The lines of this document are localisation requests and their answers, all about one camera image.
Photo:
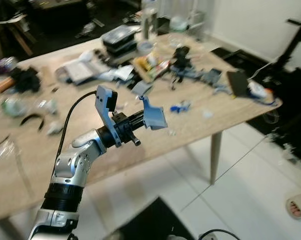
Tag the white object with orange tip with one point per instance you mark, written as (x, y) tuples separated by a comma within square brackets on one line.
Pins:
[(258, 90)]

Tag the wooden chair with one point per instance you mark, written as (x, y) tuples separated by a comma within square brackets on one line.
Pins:
[(10, 27)]

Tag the black flat panel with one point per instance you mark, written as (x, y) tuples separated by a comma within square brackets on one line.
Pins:
[(238, 82)]

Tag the black bulky device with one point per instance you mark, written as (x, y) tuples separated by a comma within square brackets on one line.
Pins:
[(25, 80)]

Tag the small blue plastic piece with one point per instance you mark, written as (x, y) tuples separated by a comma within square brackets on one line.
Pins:
[(179, 106)]

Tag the black curved band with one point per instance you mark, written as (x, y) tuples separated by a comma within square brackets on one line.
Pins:
[(23, 120)]

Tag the small grey square piece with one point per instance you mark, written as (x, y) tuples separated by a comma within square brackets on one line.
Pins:
[(141, 89)]

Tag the clear plastic bag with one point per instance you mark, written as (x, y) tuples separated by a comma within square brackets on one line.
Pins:
[(179, 23)]

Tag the stacked black food containers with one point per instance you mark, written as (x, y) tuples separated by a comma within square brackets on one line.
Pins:
[(118, 40)]

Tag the grey blue mechanical parts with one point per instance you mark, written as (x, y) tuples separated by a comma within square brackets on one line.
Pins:
[(200, 76)]

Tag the clear tall bottle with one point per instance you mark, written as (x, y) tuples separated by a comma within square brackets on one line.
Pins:
[(149, 22)]

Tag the purple object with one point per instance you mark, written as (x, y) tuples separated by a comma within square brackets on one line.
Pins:
[(1, 65)]

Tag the large clear plastic sheet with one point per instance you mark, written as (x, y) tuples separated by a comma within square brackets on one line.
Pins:
[(1, 148)]

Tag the light wooden table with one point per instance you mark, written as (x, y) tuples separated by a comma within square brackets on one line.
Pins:
[(200, 125)]

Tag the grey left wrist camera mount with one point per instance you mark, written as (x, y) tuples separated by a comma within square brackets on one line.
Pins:
[(104, 97)]

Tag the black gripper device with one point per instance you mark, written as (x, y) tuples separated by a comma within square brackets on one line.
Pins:
[(180, 56)]

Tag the grey tape roll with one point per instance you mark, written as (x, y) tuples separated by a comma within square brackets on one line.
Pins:
[(145, 47)]

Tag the small white scrap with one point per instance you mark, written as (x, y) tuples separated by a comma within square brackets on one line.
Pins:
[(54, 128)]

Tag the crumpled white paper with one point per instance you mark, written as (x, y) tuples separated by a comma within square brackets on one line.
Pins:
[(118, 74)]

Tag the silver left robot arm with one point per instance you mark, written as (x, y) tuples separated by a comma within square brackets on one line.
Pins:
[(70, 165)]

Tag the black metal stand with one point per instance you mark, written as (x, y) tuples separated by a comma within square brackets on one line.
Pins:
[(294, 45)]

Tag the pink white slipper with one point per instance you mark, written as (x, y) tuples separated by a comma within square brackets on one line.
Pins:
[(296, 206)]

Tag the yellow snack packet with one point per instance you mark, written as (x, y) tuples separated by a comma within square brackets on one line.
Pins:
[(150, 65)]

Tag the black floor mat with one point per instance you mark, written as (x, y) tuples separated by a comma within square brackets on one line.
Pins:
[(150, 222)]

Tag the brown cylinder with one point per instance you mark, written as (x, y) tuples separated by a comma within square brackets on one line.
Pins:
[(3, 85)]

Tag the grey plastic printed part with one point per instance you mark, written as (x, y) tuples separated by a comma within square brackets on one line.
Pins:
[(154, 117)]

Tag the crushed clear plastic bottle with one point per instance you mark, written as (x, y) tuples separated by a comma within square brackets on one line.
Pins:
[(13, 106)]

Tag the clear plastic wrapper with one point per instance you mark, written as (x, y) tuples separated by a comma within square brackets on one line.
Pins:
[(48, 106)]

